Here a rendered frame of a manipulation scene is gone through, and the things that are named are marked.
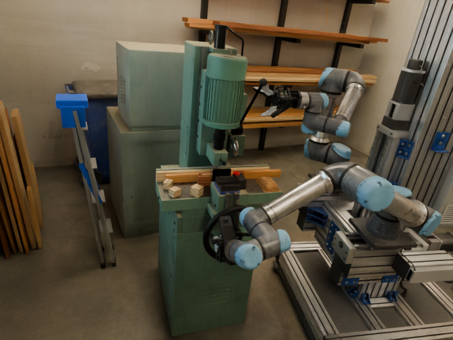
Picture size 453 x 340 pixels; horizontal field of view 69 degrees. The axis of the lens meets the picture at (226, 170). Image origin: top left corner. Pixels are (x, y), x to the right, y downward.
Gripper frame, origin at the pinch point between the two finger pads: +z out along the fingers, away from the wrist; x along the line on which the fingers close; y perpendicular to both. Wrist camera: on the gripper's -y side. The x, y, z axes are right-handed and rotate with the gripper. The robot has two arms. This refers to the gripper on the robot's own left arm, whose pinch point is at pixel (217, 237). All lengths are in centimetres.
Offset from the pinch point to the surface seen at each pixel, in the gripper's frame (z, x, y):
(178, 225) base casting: 25.4, -10.7, -3.2
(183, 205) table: 19.9, -9.0, -12.7
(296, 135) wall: 295, 219, -88
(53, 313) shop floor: 90, -75, 47
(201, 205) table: 20.3, -0.5, -12.0
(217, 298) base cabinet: 51, 13, 42
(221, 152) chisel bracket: 20.1, 10.5, -36.2
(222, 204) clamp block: 9.1, 5.8, -12.5
